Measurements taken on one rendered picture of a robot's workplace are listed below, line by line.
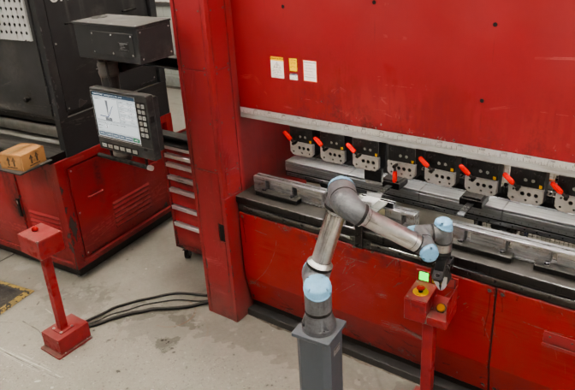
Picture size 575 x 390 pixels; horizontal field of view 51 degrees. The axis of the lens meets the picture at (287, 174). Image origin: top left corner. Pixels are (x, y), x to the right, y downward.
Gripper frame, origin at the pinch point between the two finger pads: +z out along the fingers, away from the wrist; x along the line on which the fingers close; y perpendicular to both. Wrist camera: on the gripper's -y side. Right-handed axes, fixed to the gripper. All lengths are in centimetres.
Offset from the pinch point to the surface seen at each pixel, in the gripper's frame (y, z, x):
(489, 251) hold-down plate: 30.1, -4.2, -13.7
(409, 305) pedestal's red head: -5.9, 9.4, 12.4
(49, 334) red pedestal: -56, 68, 225
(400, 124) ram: 42, -58, 35
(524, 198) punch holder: 35, -33, -26
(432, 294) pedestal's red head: 2.6, 6.7, 4.4
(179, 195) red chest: 64, 32, 214
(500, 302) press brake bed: 20.5, 15.7, -22.5
